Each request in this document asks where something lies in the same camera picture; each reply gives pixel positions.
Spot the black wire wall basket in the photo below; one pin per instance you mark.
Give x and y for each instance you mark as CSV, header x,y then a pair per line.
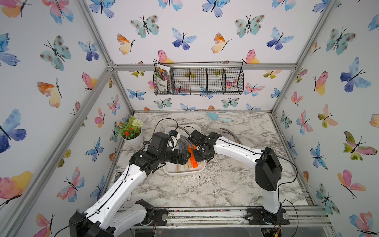
x,y
203,78

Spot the yellow label wooden sickle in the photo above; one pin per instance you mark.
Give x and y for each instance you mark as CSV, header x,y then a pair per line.
x,y
237,140

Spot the potted artificial flower plant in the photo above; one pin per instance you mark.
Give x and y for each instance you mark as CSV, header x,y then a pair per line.
x,y
130,130

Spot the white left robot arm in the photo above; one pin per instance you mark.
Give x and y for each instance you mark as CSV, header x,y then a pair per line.
x,y
102,219

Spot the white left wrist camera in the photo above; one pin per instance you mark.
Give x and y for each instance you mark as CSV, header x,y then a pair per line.
x,y
174,137

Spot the light blue plastic trowel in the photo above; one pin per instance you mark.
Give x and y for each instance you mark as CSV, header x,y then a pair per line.
x,y
215,117

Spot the white plastic storage tray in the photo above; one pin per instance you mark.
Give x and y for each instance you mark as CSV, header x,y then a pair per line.
x,y
170,168

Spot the flower seed packet on table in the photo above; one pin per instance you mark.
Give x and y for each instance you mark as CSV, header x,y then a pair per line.
x,y
118,174

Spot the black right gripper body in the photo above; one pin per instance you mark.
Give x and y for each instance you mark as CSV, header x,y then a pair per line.
x,y
199,154

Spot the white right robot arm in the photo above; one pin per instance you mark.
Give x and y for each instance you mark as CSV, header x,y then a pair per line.
x,y
265,163

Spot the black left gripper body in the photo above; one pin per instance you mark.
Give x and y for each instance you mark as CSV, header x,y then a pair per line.
x,y
172,156

